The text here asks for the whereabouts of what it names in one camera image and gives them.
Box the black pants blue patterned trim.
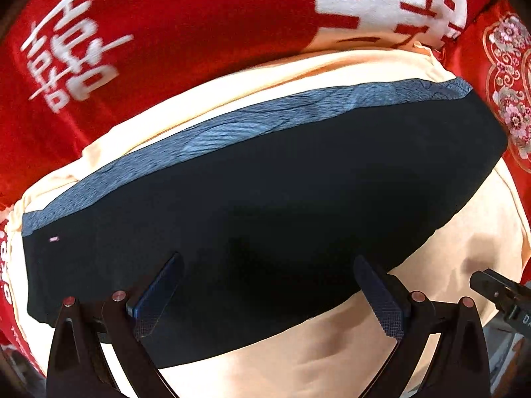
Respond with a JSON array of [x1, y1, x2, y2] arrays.
[[23, 78, 508, 368]]

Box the red sofa cover white characters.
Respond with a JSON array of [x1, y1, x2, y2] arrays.
[[1, 0, 490, 371]]

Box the peach cushion cover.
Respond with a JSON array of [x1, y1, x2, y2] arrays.
[[2, 44, 530, 397]]

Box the red embroidered pillow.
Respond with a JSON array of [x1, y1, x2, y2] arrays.
[[441, 0, 531, 192]]

